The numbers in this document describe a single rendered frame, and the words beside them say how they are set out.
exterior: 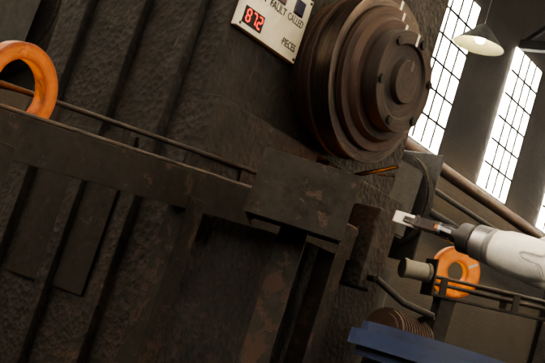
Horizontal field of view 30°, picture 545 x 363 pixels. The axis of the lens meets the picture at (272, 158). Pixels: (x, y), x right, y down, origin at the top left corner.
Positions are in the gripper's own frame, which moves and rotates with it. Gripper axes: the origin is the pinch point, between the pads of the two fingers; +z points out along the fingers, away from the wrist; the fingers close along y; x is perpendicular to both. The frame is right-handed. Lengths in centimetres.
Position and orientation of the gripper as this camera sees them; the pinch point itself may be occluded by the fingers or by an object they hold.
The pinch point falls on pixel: (406, 219)
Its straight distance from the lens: 264.2
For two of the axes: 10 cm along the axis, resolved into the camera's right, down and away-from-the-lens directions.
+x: 3.7, -9.2, 1.0
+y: 5.6, 3.1, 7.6
